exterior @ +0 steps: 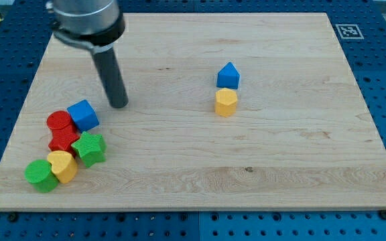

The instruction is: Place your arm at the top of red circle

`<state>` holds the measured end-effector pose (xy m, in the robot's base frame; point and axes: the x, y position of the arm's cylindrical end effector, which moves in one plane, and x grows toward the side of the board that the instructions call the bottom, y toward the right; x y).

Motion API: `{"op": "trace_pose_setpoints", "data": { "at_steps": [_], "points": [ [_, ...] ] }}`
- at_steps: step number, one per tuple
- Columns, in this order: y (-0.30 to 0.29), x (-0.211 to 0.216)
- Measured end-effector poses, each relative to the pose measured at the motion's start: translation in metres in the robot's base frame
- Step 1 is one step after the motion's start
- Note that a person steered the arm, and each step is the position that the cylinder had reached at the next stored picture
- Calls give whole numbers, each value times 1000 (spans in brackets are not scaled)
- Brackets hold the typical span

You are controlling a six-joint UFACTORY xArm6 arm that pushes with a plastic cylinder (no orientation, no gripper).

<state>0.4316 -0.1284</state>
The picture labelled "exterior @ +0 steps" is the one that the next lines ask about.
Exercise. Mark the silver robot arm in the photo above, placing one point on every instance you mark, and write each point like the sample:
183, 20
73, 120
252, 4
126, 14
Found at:
92, 25

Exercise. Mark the light wooden board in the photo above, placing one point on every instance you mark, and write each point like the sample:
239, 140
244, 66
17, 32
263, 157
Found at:
301, 139

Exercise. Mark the yellow hexagon block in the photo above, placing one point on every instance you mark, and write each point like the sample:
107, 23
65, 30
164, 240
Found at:
225, 102

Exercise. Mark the blue pentagon block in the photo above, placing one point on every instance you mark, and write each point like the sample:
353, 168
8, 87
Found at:
228, 77

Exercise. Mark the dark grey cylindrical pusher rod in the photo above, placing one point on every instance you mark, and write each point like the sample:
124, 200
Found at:
107, 66

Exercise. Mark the green star block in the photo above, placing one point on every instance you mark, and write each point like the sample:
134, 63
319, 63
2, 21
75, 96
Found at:
90, 148

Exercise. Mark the blue cube block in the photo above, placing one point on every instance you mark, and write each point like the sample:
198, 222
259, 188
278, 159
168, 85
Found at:
83, 115

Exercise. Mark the red star block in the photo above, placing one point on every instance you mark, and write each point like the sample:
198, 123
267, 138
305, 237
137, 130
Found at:
62, 140

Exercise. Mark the red cylinder block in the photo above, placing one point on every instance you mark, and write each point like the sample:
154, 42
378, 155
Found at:
59, 120

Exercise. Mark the yellow heart block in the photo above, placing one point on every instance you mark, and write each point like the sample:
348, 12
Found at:
63, 165

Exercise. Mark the green cylinder block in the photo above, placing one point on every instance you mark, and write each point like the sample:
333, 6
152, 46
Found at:
39, 174

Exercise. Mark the white fiducial marker tag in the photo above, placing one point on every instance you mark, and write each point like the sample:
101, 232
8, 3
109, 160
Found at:
349, 31

